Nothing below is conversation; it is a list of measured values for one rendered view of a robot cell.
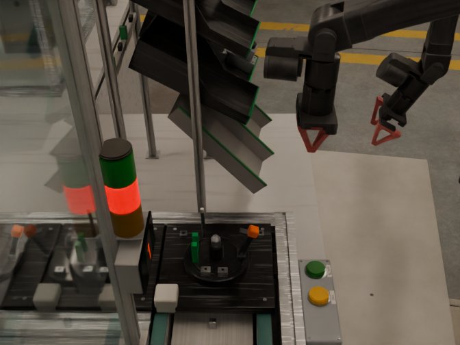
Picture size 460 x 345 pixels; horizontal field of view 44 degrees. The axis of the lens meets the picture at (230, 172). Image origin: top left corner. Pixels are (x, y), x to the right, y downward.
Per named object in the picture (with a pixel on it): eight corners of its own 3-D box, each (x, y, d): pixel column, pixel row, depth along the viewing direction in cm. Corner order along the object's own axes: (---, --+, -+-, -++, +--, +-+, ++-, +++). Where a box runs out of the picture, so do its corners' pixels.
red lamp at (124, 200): (142, 192, 89) (139, 168, 85) (137, 214, 85) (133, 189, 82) (110, 192, 89) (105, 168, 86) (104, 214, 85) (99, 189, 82)
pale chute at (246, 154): (261, 161, 147) (274, 152, 144) (253, 194, 137) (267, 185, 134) (181, 87, 138) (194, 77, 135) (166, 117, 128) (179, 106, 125)
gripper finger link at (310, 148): (294, 158, 108) (298, 117, 102) (291, 136, 113) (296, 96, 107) (330, 159, 108) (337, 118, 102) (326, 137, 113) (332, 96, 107)
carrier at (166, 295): (270, 229, 133) (272, 188, 125) (274, 314, 114) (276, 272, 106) (167, 228, 133) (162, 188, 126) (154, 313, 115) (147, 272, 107)
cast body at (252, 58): (252, 66, 144) (264, 44, 139) (249, 74, 141) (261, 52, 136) (222, 50, 143) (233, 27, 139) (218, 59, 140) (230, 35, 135)
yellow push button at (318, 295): (326, 291, 118) (328, 285, 117) (329, 307, 115) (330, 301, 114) (307, 291, 118) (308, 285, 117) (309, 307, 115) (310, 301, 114)
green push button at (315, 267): (323, 266, 123) (324, 260, 122) (325, 280, 120) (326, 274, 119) (304, 266, 124) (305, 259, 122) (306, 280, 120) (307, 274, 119)
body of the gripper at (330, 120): (300, 131, 101) (303, 95, 96) (296, 100, 108) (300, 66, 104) (337, 133, 100) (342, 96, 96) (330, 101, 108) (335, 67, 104)
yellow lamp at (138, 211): (146, 215, 92) (142, 193, 89) (142, 238, 88) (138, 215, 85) (115, 215, 92) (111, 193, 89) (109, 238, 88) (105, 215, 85)
